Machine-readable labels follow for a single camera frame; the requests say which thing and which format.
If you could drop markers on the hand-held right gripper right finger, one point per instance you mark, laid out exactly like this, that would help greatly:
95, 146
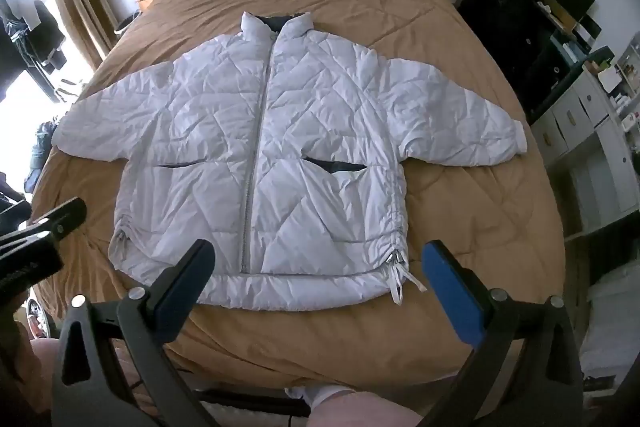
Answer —
450, 292

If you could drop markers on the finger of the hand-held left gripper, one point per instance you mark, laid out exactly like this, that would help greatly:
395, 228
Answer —
62, 216

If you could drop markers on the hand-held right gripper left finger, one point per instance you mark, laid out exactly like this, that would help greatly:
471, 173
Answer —
176, 288

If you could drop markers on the white quilted puffer jacket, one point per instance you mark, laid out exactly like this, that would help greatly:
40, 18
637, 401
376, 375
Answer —
270, 167

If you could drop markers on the hanging dark clothes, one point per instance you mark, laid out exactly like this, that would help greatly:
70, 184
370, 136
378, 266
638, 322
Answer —
30, 32

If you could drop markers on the white cloth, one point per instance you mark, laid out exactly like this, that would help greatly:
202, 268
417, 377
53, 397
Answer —
322, 394

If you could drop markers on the white storage bag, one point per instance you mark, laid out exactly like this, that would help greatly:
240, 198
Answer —
612, 332

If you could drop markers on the white cabinet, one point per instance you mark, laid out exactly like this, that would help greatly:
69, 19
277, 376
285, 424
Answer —
590, 147

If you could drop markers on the black hanging coat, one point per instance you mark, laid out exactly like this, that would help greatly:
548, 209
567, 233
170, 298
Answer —
515, 32

